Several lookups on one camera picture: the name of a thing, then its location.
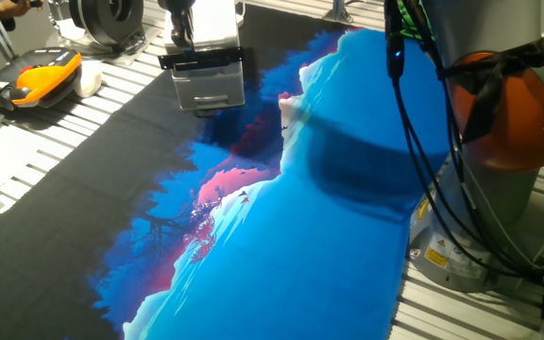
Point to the silver and orange robot arm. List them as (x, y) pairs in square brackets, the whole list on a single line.
[(489, 28)]

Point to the white foam block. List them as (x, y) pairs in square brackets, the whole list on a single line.
[(88, 80)]

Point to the small silver drawer cabinet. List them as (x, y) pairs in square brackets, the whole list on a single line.
[(210, 82)]

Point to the person's hand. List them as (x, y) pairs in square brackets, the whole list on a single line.
[(14, 9)]

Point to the orange and black teach pendant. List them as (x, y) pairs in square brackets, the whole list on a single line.
[(40, 78)]

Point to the landscape print desk mat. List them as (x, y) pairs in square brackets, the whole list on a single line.
[(300, 260)]

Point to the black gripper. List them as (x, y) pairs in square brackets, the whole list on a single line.
[(177, 5)]

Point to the black filament spool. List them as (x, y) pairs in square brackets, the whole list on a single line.
[(107, 19)]

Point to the small black handheld device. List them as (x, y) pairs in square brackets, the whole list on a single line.
[(36, 3)]

